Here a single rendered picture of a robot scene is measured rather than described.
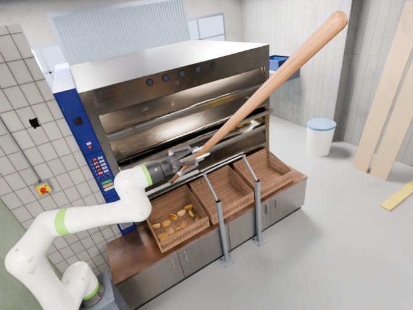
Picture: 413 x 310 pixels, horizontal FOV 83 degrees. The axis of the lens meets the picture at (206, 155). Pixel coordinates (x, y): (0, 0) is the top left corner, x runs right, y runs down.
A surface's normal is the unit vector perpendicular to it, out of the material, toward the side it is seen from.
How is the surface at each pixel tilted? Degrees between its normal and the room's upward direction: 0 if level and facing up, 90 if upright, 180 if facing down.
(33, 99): 90
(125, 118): 70
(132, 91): 90
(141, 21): 90
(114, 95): 90
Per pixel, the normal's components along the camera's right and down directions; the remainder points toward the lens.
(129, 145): 0.41, 0.09
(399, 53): -0.86, 0.22
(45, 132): 0.49, 0.40
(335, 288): -0.14, -0.84
